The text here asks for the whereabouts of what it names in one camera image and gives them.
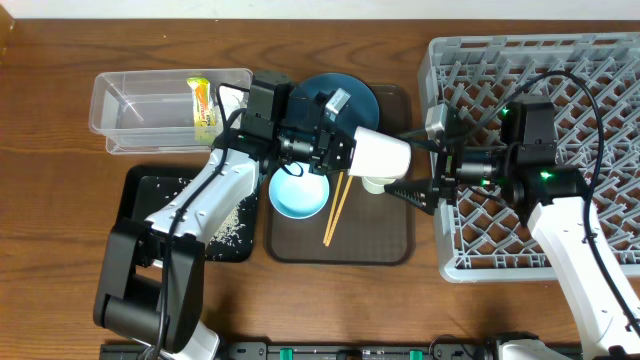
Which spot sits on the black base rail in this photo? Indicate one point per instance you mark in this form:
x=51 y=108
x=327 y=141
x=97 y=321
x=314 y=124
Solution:
x=444 y=347

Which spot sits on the dark blue plate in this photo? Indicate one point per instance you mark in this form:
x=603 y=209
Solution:
x=360 y=107

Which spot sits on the pile of rice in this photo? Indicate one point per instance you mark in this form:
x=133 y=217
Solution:
x=232 y=241

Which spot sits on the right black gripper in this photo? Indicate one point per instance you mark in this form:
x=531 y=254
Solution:
x=446 y=171

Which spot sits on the pink cup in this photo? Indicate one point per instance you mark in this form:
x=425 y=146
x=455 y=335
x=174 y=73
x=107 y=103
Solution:
x=378 y=155

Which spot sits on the light blue small bowl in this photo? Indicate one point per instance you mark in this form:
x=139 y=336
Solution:
x=297 y=193

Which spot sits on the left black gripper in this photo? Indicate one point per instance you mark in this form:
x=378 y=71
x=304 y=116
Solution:
x=323 y=139

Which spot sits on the clear plastic waste bin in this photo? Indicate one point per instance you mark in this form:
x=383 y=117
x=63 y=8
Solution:
x=151 y=111

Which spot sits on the yellow green snack wrapper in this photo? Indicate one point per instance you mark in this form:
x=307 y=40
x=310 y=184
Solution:
x=203 y=110

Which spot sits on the wooden chopstick right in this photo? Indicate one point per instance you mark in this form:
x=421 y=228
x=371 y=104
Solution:
x=342 y=196

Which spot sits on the white paper napkin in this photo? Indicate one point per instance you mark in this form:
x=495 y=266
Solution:
x=231 y=99

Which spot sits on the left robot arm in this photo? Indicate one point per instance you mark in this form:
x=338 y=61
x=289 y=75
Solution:
x=152 y=278

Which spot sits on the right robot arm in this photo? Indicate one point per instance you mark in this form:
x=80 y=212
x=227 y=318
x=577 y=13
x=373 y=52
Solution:
x=514 y=148

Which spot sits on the pale green cup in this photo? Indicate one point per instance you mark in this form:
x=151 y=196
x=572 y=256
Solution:
x=376 y=186

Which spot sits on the black waste tray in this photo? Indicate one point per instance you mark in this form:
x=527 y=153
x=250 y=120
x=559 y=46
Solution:
x=127 y=207

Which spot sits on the brown serving tray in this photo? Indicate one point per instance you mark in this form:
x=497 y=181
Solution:
x=372 y=230

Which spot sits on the grey dishwasher rack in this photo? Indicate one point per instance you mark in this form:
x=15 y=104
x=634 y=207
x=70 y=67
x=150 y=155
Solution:
x=592 y=79

